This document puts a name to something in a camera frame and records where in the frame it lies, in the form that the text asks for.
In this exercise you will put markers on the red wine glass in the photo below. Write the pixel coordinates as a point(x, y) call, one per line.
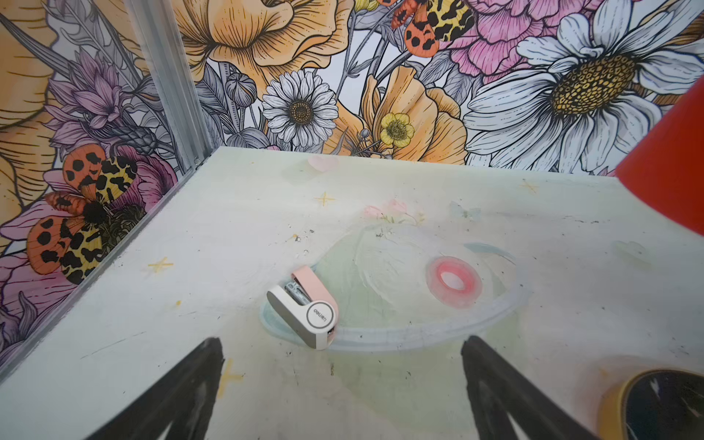
point(665, 169)

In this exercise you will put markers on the gold wine glass rack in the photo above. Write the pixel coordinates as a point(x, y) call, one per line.
point(654, 404)

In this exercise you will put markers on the left aluminium corner post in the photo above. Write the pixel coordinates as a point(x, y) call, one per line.
point(161, 42)

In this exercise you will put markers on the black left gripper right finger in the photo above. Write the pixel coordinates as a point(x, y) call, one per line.
point(501, 397)

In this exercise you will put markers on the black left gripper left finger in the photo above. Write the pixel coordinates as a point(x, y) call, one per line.
point(177, 406)

